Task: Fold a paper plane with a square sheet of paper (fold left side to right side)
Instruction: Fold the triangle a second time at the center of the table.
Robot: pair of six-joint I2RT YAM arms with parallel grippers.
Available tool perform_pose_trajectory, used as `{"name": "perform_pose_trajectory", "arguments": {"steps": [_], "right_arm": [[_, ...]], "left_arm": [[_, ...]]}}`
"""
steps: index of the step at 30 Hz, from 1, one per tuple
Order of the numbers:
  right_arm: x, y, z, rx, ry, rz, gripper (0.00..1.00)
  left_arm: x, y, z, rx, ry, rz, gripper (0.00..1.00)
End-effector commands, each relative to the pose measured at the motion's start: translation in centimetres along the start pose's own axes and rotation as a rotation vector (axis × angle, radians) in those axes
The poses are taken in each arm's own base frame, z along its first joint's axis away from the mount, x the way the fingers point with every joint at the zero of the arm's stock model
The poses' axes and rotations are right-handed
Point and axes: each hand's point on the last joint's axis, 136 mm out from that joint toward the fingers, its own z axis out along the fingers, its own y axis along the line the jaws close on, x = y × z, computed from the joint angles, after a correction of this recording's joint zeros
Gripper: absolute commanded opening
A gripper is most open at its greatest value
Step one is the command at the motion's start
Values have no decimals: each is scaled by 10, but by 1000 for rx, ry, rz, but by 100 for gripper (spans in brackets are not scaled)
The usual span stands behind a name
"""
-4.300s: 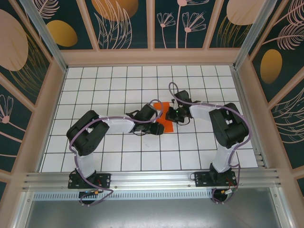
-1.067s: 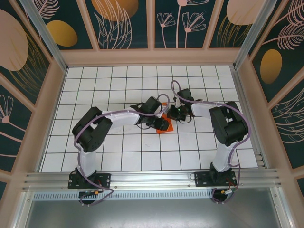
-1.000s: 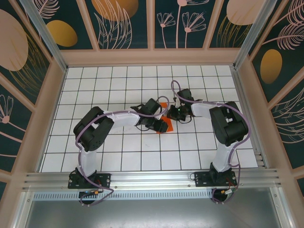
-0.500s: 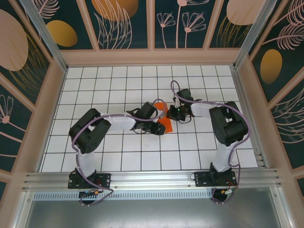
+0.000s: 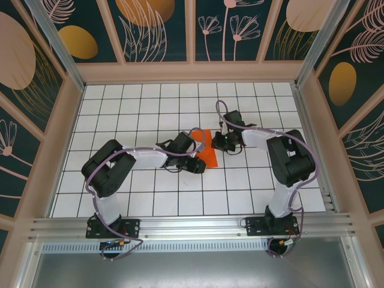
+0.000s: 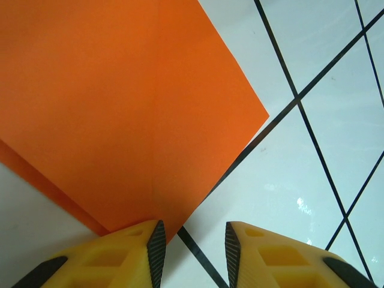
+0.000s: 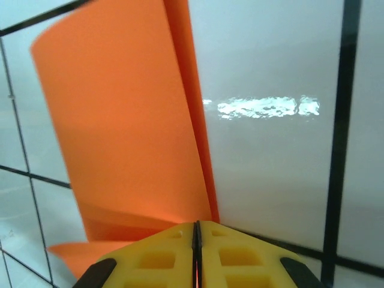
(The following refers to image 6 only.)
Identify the orange paper sheet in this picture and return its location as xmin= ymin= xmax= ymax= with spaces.
xmin=0 ymin=0 xmax=271 ymax=245

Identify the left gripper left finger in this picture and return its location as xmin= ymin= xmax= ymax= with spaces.
xmin=11 ymin=219 xmax=166 ymax=288

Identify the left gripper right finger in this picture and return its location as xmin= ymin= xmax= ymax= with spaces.
xmin=225 ymin=221 xmax=379 ymax=288

